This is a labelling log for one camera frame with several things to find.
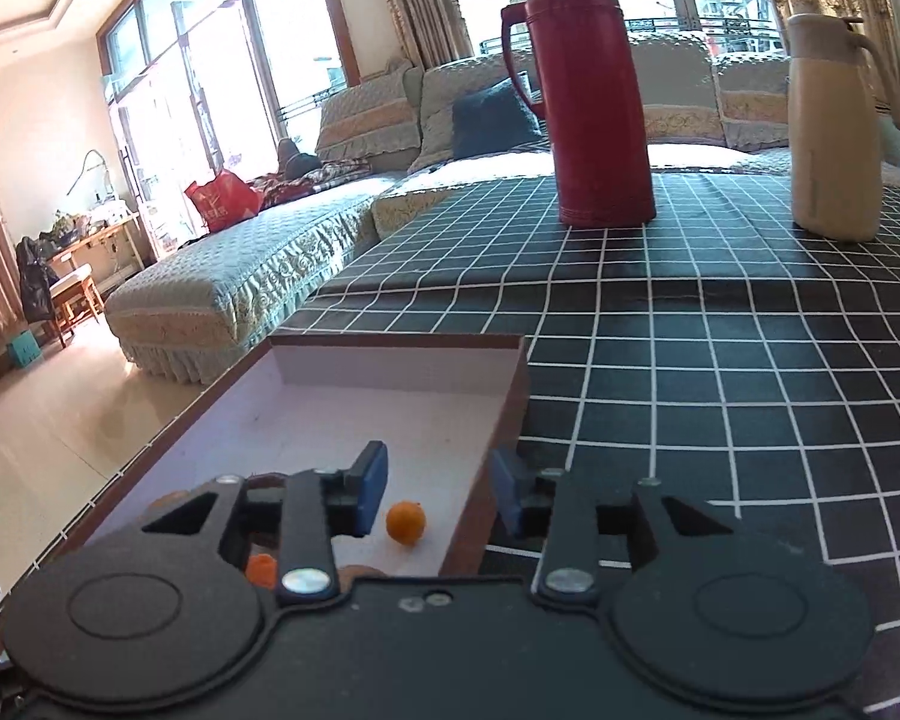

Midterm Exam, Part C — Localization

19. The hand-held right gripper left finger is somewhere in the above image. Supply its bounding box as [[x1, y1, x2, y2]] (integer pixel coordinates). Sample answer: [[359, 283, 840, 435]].
[[141, 439, 391, 606]]

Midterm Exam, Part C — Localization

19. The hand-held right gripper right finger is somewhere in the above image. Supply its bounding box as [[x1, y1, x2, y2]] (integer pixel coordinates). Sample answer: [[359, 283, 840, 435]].
[[490, 447, 730, 608]]

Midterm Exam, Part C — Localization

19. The small orange kumquat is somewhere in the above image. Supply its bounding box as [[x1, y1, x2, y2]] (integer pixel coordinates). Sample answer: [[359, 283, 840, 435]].
[[387, 501, 428, 545]]

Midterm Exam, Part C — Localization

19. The brown cardboard box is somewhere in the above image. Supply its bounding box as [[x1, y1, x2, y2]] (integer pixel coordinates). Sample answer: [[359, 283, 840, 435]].
[[60, 334, 532, 578]]

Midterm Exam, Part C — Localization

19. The black checked tablecloth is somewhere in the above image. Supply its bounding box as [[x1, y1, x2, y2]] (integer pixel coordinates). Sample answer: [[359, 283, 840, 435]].
[[0, 169, 900, 720]]

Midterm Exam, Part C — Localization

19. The sofa with quilted covers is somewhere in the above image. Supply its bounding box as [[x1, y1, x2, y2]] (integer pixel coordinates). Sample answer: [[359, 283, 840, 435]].
[[105, 30, 900, 385]]

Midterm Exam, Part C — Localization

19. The teal box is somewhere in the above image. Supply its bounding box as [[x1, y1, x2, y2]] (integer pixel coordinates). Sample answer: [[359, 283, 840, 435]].
[[7, 330, 42, 368]]

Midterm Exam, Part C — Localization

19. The wooden stool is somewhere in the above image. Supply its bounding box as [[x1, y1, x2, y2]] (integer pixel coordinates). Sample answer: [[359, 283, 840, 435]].
[[49, 266, 106, 350]]

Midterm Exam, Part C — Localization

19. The black bag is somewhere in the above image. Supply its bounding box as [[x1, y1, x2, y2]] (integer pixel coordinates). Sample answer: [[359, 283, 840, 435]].
[[16, 236, 53, 323]]

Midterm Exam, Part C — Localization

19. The pile of clothes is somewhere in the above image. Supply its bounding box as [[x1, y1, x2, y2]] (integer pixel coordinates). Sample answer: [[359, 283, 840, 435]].
[[251, 136, 380, 207]]

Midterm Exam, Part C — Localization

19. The red plastic bag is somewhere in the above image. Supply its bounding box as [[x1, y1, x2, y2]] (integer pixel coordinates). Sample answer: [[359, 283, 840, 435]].
[[184, 169, 265, 233]]

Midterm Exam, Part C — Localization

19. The wooden side desk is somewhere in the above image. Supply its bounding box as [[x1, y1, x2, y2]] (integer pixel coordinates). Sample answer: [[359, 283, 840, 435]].
[[45, 211, 147, 293]]

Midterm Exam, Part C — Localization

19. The dark blue cushion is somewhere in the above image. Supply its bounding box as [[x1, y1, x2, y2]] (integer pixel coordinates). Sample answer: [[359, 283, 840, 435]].
[[451, 79, 545, 161]]

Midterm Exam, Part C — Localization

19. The red thermos flask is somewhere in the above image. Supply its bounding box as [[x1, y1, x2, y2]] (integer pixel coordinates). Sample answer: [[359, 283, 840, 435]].
[[501, 0, 657, 228]]

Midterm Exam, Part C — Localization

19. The desk lamp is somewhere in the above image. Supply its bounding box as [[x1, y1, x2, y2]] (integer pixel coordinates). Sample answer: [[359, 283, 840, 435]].
[[64, 150, 117, 203]]

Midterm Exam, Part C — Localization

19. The cream thermos jug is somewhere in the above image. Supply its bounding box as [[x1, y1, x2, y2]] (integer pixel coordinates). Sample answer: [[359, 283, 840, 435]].
[[786, 13, 900, 242]]

